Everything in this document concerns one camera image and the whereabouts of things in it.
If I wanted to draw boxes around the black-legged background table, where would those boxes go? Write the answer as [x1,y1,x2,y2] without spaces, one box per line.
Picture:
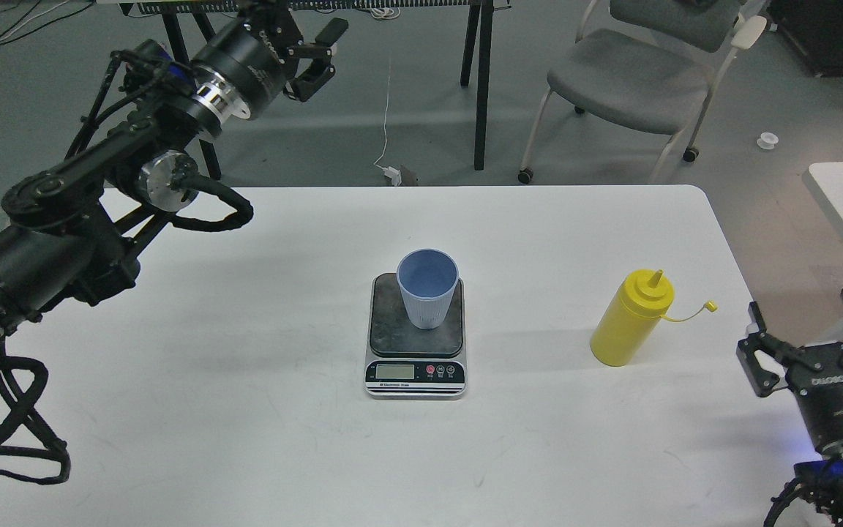
[120,0,514,182]

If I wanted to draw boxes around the blue ribbed plastic cup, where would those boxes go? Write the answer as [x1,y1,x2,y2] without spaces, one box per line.
[396,249,460,330]

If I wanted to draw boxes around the black cabinet in corner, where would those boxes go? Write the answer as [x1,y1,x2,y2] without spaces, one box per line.
[767,1,843,77]

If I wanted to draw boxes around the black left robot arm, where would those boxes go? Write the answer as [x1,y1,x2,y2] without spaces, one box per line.
[0,1,348,486]

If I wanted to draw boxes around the digital kitchen scale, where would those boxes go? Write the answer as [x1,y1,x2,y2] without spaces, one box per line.
[364,273,469,400]

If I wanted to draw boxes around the small white spool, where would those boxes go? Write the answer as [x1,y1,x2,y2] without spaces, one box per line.
[756,131,779,151]

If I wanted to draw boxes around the grey office chair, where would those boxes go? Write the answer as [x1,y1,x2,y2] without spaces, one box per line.
[517,1,767,184]

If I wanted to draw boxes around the yellow squeeze bottle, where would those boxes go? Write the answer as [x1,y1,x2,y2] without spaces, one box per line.
[589,268,719,367]

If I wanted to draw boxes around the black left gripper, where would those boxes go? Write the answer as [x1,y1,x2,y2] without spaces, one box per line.
[190,1,349,122]

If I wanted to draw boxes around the white charger cable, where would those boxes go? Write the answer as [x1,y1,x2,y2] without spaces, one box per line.
[374,59,421,187]

